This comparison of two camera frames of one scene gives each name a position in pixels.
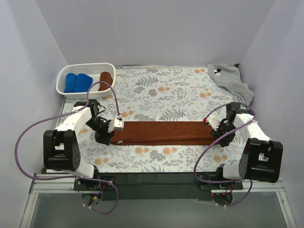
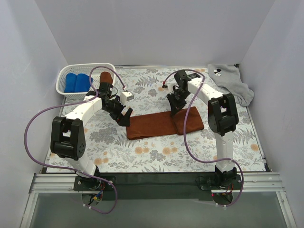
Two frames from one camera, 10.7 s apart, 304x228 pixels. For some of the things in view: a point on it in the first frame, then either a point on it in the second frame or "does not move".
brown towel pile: (164, 133) -> (141, 125)
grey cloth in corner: (228, 78) does not move
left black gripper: (106, 130) -> (120, 112)
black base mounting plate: (155, 186) does not move
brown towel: (105, 76) does not move
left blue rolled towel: (71, 79) does not move
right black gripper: (221, 133) -> (176, 101)
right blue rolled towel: (83, 82) does not move
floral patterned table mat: (157, 93) does not move
